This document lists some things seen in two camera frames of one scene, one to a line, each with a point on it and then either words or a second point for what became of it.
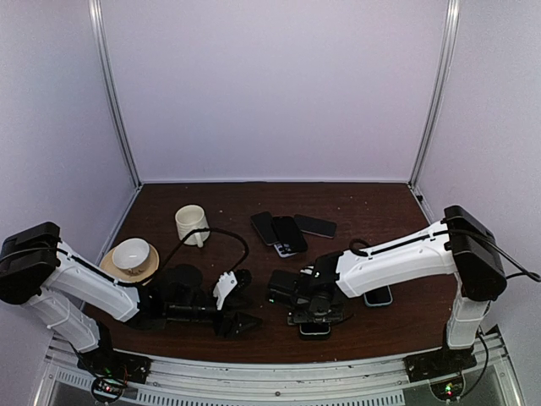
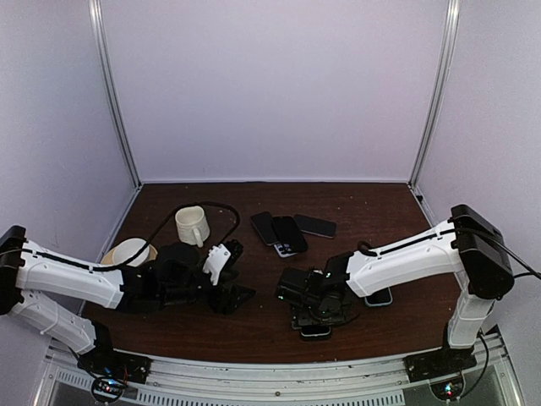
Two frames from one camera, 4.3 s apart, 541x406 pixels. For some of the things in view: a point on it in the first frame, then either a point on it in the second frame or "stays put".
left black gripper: (229, 327) → (229, 304)
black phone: (314, 328) stays put
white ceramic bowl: (131, 255) stays put
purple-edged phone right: (310, 225) stays put
